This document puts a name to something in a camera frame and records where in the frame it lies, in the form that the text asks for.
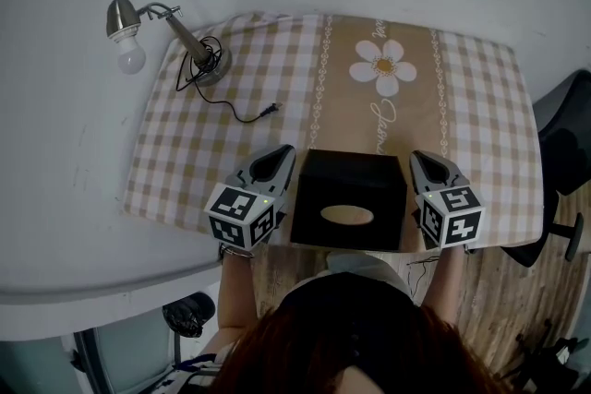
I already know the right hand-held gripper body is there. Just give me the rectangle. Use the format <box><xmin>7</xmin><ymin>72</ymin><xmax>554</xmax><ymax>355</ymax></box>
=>
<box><xmin>413</xmin><ymin>184</ymin><xmax>487</xmax><ymax>251</ymax></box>

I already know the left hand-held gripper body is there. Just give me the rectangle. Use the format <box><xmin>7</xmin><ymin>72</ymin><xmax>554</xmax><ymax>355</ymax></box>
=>
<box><xmin>204</xmin><ymin>173</ymin><xmax>287</xmax><ymax>251</ymax></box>

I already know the black tissue box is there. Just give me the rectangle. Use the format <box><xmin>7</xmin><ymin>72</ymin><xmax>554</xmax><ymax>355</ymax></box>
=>
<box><xmin>289</xmin><ymin>148</ymin><xmax>408</xmax><ymax>253</ymax></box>

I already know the person's left forearm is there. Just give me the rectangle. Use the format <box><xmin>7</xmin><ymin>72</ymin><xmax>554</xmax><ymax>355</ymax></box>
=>
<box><xmin>215</xmin><ymin>249</ymin><xmax>259</xmax><ymax>340</ymax></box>

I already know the person's right forearm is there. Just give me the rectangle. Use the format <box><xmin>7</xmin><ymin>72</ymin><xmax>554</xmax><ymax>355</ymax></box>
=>
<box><xmin>422</xmin><ymin>245</ymin><xmax>467</xmax><ymax>315</ymax></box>

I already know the checked daisy tablecloth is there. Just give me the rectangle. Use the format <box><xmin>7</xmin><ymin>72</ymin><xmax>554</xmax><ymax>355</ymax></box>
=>
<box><xmin>122</xmin><ymin>11</ymin><xmax>546</xmax><ymax>253</ymax></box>

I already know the black cap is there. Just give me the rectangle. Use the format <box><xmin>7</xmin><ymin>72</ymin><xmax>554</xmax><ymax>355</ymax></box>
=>
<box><xmin>161</xmin><ymin>295</ymin><xmax>217</xmax><ymax>338</ymax></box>

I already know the black mesh office chair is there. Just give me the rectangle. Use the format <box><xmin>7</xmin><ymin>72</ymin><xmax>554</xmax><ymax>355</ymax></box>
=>
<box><xmin>505</xmin><ymin>68</ymin><xmax>591</xmax><ymax>269</ymax></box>

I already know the person's dark top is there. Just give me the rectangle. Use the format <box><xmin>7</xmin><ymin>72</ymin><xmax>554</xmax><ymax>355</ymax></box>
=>
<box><xmin>281</xmin><ymin>271</ymin><xmax>415</xmax><ymax>317</ymax></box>

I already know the metal desk lamp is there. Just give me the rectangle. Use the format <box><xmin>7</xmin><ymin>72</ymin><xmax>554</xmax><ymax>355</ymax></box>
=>
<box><xmin>105</xmin><ymin>0</ymin><xmax>234</xmax><ymax>88</ymax></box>

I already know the blue striped white fabric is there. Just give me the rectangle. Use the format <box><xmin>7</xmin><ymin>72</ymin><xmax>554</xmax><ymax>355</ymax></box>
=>
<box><xmin>156</xmin><ymin>352</ymin><xmax>232</xmax><ymax>394</ymax></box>

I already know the black chair base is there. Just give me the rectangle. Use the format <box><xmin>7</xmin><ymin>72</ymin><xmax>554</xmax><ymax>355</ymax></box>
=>
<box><xmin>507</xmin><ymin>322</ymin><xmax>591</xmax><ymax>394</ymax></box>

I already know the thin wrist bracelet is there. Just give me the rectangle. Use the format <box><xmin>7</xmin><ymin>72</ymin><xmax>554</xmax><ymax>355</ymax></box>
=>
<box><xmin>220</xmin><ymin>244</ymin><xmax>255</xmax><ymax>260</ymax></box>

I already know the black lamp power cable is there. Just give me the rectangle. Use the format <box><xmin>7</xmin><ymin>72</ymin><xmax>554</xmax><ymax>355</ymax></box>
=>
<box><xmin>175</xmin><ymin>36</ymin><xmax>283</xmax><ymax>125</ymax></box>

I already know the dark window frame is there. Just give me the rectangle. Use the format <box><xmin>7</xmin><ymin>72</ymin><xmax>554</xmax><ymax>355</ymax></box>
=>
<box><xmin>68</xmin><ymin>326</ymin><xmax>186</xmax><ymax>394</ymax></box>

